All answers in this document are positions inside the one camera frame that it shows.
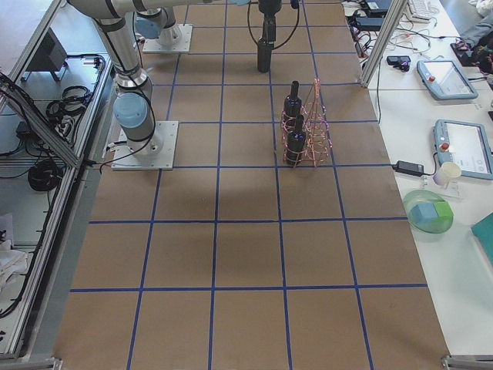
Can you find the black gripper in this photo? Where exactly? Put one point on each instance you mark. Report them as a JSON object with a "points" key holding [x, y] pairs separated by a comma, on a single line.
{"points": [[269, 9]]}

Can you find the dark wine bottle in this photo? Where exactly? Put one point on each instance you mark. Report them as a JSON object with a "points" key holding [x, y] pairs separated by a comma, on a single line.
{"points": [[264, 52]]}

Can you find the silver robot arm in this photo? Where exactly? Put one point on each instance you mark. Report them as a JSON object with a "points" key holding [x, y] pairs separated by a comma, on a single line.
{"points": [[159, 25], [109, 18]]}

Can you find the rear wine bottle in basket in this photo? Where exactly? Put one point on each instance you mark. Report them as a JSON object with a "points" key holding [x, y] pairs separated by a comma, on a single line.
{"points": [[292, 103]]}

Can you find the wine bottle in basket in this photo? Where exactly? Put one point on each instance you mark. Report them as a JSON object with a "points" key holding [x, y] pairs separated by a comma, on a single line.
{"points": [[292, 103], [295, 142]]}

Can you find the front wine bottle in basket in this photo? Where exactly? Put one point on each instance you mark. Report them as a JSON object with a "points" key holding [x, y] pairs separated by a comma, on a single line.
{"points": [[295, 142]]}

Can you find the far teach pendant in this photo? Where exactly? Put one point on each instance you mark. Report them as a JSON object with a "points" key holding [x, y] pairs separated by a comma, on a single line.
{"points": [[445, 80]]}

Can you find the teach pendant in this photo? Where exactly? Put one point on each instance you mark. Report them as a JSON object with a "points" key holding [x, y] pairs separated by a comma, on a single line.
{"points": [[465, 144], [445, 80]]}

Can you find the black power adapter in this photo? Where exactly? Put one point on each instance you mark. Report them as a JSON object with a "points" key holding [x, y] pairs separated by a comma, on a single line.
{"points": [[413, 169]]}

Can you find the black control box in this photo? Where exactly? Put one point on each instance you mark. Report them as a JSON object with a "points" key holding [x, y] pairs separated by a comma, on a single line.
{"points": [[50, 57]]}

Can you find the near teach pendant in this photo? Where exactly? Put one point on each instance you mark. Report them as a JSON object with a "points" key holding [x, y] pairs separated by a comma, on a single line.
{"points": [[465, 144]]}

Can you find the white paper cup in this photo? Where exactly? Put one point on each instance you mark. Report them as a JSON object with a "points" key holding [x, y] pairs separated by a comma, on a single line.
{"points": [[447, 172]]}

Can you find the clear acrylic stand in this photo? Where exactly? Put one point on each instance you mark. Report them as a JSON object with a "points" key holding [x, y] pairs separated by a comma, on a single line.
{"points": [[450, 189]]}

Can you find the green glass bowl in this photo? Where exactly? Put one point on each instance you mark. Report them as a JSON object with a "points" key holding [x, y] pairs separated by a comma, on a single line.
{"points": [[424, 196]]}

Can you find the blue foam cube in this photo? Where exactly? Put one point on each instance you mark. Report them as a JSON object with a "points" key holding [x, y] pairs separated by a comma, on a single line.
{"points": [[422, 216]]}

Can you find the green foam cube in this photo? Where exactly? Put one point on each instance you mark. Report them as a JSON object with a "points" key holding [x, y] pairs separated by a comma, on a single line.
{"points": [[443, 211]]}

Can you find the aluminium frame post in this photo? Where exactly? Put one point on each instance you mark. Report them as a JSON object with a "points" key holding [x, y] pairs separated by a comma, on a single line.
{"points": [[391, 20]]}

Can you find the copper wire wine basket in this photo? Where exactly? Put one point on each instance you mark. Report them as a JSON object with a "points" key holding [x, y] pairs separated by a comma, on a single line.
{"points": [[318, 145]]}

